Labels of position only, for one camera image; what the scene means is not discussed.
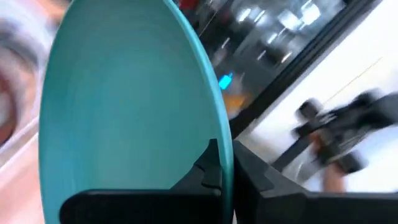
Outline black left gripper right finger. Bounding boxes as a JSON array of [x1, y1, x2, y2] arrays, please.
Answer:
[[233, 140, 398, 224]]

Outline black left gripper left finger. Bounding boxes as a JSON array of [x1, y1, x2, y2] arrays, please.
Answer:
[[59, 138, 223, 224]]

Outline green plate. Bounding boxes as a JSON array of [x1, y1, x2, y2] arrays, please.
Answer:
[[37, 0, 234, 224]]

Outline black metal table frame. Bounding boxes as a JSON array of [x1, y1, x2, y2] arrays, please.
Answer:
[[229, 0, 379, 172]]

